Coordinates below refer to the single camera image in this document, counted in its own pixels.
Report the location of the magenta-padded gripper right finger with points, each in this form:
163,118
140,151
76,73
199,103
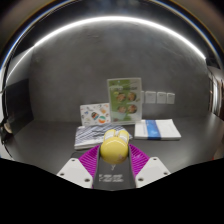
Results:
151,170

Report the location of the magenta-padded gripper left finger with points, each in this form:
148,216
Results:
75,171

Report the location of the blue striped book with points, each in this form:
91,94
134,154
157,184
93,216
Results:
88,136

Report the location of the white book with blue band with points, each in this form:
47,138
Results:
168,130

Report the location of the white card with colourful stickers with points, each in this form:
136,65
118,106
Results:
95,115

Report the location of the green upright menu sign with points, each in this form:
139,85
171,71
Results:
124,100

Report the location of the white ceiling light strip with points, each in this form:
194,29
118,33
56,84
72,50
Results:
116,18

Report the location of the group of white wall plates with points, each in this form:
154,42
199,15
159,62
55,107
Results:
161,97

